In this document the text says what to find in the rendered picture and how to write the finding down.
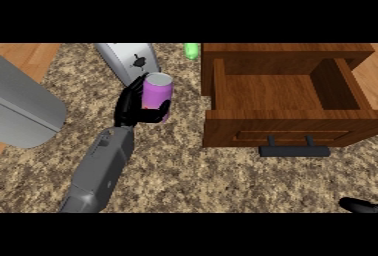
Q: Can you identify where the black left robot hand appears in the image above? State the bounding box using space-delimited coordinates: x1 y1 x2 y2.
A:
114 76 173 128

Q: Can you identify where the green bottle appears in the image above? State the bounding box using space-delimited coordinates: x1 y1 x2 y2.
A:
184 43 201 61

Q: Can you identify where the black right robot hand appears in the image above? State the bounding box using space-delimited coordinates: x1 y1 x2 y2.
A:
339 196 378 214

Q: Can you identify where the wooden cabinet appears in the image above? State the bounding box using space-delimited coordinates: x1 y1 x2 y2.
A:
201 43 378 98

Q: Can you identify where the white toaster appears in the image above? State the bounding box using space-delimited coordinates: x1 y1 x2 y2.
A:
94 43 163 87

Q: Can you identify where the large grey appliance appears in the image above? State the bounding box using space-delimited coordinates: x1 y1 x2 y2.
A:
0 55 69 150

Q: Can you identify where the open wooden drawer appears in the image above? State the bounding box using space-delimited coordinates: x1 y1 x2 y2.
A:
201 57 378 148

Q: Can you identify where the purple can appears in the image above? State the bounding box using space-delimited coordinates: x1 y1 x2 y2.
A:
141 72 176 124

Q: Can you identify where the dark grey drawer handle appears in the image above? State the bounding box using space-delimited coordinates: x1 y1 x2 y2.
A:
259 134 333 158

